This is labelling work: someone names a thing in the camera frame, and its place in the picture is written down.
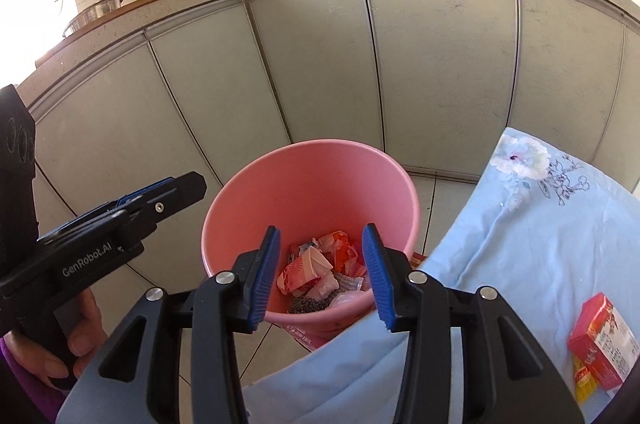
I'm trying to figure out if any pink plastic bucket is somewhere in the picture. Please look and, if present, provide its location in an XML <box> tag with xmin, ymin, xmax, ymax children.
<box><xmin>201</xmin><ymin>142</ymin><xmax>420</xmax><ymax>335</ymax></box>

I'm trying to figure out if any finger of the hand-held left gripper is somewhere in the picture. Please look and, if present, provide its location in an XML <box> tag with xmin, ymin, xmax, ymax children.
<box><xmin>39</xmin><ymin>209</ymin><xmax>131</xmax><ymax>247</ymax></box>
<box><xmin>112</xmin><ymin>172</ymin><xmax>207</xmax><ymax>227</ymax></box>

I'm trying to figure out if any orange white wrapper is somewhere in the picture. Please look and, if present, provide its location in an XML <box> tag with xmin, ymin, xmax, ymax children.
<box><xmin>276</xmin><ymin>251</ymin><xmax>335</xmax><ymax>297</ymax></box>

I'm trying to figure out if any silver scouring cloth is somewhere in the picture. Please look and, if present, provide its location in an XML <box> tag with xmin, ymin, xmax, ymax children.
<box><xmin>332</xmin><ymin>273</ymin><xmax>368</xmax><ymax>292</ymax></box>

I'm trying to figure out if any grey kitchen cabinet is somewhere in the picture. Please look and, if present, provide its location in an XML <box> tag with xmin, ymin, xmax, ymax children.
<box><xmin>20</xmin><ymin>0</ymin><xmax>640</xmax><ymax>185</ymax></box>

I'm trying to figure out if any white foam piece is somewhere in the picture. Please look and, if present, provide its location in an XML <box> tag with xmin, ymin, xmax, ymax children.
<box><xmin>305</xmin><ymin>276</ymin><xmax>341</xmax><ymax>302</ymax></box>

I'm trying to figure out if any steel pot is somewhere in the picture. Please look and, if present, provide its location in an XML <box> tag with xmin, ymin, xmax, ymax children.
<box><xmin>62</xmin><ymin>0</ymin><xmax>124</xmax><ymax>39</ymax></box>

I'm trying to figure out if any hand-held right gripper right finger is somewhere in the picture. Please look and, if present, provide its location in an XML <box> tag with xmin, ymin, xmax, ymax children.
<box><xmin>361</xmin><ymin>224</ymin><xmax>586</xmax><ymax>424</ymax></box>

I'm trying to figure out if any red white medicine box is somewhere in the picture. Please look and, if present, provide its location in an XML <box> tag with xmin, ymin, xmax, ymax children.
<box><xmin>567</xmin><ymin>293</ymin><xmax>638</xmax><ymax>392</ymax></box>

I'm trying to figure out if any steel wool scrubber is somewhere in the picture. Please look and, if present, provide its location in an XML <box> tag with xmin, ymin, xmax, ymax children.
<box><xmin>287</xmin><ymin>296</ymin><xmax>336</xmax><ymax>314</ymax></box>

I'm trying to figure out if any person's left hand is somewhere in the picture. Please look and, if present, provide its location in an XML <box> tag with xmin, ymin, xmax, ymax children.
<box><xmin>0</xmin><ymin>289</ymin><xmax>108</xmax><ymax>380</ymax></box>

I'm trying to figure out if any red printed paper sheet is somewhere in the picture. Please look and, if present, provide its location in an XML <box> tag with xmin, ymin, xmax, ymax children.
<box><xmin>282</xmin><ymin>254</ymin><xmax>426</xmax><ymax>352</ymax></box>

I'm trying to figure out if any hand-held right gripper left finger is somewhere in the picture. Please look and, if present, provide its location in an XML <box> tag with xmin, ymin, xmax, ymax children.
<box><xmin>55</xmin><ymin>225</ymin><xmax>282</xmax><ymax>424</ymax></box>

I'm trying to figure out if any light blue floral cloth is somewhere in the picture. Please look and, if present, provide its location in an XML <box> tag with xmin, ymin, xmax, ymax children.
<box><xmin>240</xmin><ymin>127</ymin><xmax>640</xmax><ymax>424</ymax></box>

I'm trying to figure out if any yellow flat packet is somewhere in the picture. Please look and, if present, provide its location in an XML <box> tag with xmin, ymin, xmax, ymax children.
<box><xmin>574</xmin><ymin>351</ymin><xmax>601</xmax><ymax>402</ymax></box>

